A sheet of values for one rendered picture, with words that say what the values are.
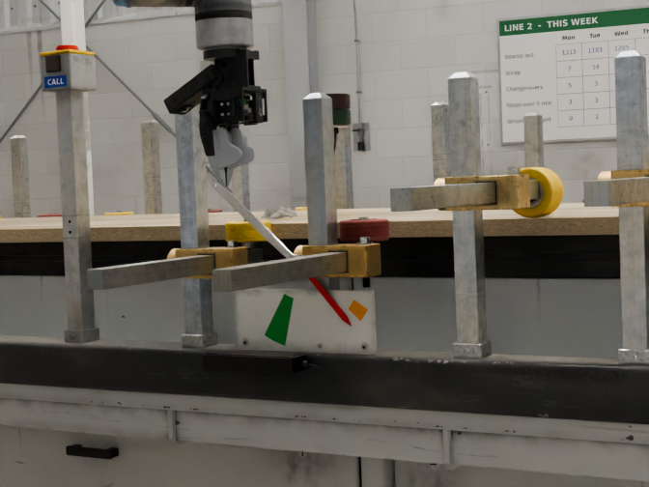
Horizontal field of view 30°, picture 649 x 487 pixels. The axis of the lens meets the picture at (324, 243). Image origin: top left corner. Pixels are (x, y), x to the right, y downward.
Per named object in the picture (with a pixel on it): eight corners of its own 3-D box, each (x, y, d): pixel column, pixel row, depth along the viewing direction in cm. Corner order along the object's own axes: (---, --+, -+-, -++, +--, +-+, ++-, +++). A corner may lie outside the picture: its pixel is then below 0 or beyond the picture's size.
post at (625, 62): (648, 398, 168) (639, 48, 165) (623, 396, 169) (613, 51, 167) (655, 393, 171) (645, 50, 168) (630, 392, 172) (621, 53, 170)
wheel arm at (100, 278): (104, 296, 176) (103, 266, 176) (86, 295, 178) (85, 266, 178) (264, 270, 214) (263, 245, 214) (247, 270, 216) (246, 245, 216)
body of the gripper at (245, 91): (242, 125, 186) (239, 45, 185) (196, 128, 190) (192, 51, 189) (268, 126, 192) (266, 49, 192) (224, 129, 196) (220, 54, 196)
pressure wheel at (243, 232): (278, 283, 211) (275, 217, 210) (234, 287, 208) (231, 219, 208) (266, 280, 218) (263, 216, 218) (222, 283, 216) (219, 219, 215)
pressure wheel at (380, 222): (377, 290, 192) (374, 217, 192) (333, 289, 196) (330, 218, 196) (399, 285, 199) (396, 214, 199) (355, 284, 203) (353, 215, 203)
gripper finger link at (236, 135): (249, 185, 190) (246, 126, 190) (218, 186, 193) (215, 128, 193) (260, 185, 193) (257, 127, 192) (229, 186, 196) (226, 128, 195)
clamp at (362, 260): (367, 277, 187) (365, 244, 187) (292, 277, 194) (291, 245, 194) (383, 274, 192) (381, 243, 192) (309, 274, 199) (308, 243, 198)
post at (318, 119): (333, 395, 192) (321, 92, 190) (314, 394, 194) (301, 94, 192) (344, 391, 195) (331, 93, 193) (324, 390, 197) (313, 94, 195)
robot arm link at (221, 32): (183, 21, 189) (218, 27, 197) (185, 53, 189) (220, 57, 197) (232, 15, 184) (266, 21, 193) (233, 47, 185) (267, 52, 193)
